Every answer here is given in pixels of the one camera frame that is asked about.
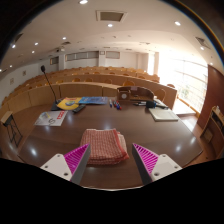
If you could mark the wooden shelf unit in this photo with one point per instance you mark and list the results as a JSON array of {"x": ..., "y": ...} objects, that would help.
[{"x": 215, "y": 131}]

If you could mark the slatted ceiling air vent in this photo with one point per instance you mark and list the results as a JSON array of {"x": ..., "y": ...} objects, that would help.
[{"x": 201, "y": 41}]

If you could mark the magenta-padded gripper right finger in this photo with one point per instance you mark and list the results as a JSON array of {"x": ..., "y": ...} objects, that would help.
[{"x": 148, "y": 160}]

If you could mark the small black pouch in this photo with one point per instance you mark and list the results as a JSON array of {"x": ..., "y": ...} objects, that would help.
[{"x": 150, "y": 104}]

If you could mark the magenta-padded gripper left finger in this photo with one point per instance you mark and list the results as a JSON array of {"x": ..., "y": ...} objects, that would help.
[{"x": 76, "y": 159}]

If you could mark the black remote control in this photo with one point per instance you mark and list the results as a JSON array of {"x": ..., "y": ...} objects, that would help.
[{"x": 79, "y": 108}]

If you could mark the white magazine with red print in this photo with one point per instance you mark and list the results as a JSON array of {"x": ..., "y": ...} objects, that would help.
[{"x": 50, "y": 118}]

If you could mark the wooden desk organizer with clock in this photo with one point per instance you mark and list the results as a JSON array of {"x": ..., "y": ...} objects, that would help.
[{"x": 135, "y": 94}]

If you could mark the large bright window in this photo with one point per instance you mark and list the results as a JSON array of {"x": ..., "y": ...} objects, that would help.
[{"x": 185, "y": 80}]

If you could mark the square ceiling air vent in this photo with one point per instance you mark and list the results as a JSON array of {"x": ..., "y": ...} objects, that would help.
[{"x": 111, "y": 16}]

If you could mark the blue booklet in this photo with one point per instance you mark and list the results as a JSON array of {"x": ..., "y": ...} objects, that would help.
[{"x": 93, "y": 100}]

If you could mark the rows of wooden chairs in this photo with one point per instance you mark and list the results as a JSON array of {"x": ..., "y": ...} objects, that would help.
[{"x": 100, "y": 75}]

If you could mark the red checked towel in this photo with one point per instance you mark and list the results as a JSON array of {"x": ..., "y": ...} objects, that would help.
[{"x": 103, "y": 145}]

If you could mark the blue marker pen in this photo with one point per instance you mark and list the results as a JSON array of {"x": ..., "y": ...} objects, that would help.
[
  {"x": 111, "y": 103},
  {"x": 119, "y": 106}
]

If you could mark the round ceiling lights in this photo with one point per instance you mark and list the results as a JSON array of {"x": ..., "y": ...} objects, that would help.
[{"x": 110, "y": 25}]

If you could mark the red marker pen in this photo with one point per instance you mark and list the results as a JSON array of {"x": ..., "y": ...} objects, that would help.
[{"x": 115, "y": 104}]

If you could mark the yellow folder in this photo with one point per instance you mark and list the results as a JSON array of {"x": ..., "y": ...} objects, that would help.
[{"x": 68, "y": 103}]

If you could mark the small black-legged side table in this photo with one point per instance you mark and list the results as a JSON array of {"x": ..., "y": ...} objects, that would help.
[{"x": 7, "y": 118}]

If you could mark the black gooseneck desk microphone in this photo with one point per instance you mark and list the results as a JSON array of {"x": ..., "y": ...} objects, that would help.
[{"x": 55, "y": 106}]

